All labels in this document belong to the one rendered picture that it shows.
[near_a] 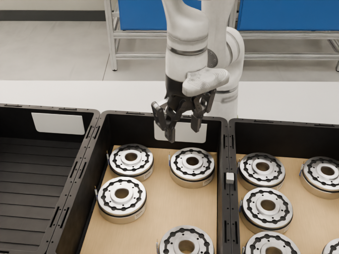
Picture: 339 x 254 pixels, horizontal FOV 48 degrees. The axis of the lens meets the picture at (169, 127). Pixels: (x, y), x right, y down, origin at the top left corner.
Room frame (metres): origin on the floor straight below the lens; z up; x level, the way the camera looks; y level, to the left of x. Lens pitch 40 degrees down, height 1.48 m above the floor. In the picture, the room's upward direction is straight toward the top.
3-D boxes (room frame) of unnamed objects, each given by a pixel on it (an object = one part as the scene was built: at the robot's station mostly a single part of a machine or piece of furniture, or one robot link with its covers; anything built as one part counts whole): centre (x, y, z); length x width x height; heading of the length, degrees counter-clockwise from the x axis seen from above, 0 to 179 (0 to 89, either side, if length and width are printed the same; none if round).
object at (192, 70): (0.57, -0.04, 1.15); 0.11 x 0.09 x 0.06; 32
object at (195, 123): (0.61, -0.05, 0.98); 0.02 x 0.01 x 0.04; 32
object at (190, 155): (0.61, -0.05, 0.86); 0.05 x 0.05 x 0.01
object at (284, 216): (0.48, -0.20, 0.86); 0.10 x 0.10 x 0.01
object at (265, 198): (0.48, -0.20, 0.86); 0.05 x 0.05 x 0.01
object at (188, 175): (0.61, -0.05, 0.86); 0.10 x 0.10 x 0.01
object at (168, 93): (0.59, -0.03, 1.08); 0.08 x 0.08 x 0.09
